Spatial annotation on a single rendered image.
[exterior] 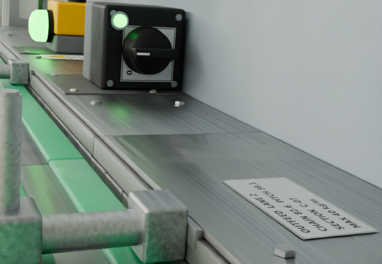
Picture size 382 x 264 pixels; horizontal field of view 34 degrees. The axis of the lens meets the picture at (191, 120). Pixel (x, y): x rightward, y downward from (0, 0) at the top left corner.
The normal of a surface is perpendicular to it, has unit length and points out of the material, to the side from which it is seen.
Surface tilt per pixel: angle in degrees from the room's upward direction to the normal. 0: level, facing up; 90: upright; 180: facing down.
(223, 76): 0
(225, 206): 90
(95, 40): 0
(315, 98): 0
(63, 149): 90
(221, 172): 90
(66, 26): 90
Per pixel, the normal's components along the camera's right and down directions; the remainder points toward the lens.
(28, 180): 0.07, -0.98
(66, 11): 0.38, 0.22
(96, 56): -0.92, 0.01
